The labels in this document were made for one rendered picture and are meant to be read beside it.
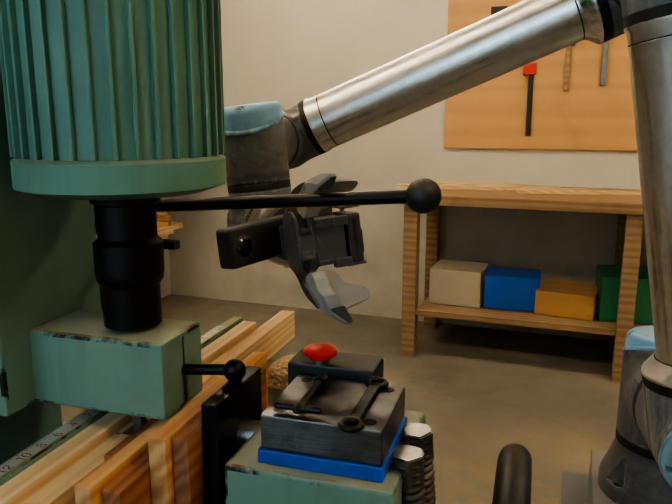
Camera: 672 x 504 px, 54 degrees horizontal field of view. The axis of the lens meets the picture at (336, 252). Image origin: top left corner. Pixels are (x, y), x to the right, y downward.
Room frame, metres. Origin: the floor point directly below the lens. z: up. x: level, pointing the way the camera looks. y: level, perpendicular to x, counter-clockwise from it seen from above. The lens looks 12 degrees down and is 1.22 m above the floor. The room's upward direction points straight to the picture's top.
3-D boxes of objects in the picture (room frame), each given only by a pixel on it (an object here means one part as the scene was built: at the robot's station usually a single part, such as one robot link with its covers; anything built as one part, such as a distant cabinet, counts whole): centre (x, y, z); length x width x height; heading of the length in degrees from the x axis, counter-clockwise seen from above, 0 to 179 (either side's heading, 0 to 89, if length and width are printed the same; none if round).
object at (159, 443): (0.57, 0.11, 0.94); 0.20 x 0.02 x 0.08; 163
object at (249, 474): (0.51, 0.00, 0.91); 0.15 x 0.14 x 0.09; 163
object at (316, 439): (0.52, 0.00, 0.99); 0.13 x 0.11 x 0.06; 163
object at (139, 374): (0.58, 0.20, 0.99); 0.14 x 0.07 x 0.09; 73
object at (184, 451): (0.55, 0.10, 0.94); 0.16 x 0.01 x 0.07; 163
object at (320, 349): (0.55, 0.01, 1.02); 0.03 x 0.03 x 0.01
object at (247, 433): (0.53, 0.06, 0.95); 0.09 x 0.07 x 0.09; 163
